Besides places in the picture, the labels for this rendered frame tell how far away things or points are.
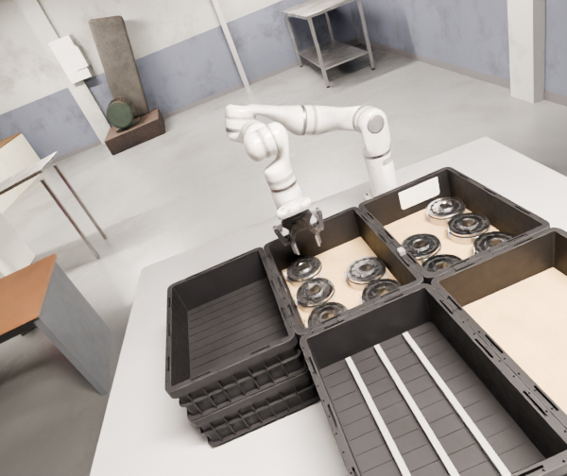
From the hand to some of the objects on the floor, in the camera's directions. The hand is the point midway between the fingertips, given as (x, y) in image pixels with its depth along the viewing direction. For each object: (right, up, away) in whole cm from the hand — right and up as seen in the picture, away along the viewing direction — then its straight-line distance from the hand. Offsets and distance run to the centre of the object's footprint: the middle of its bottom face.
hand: (306, 245), depth 113 cm
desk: (-165, -98, +132) cm, 233 cm away
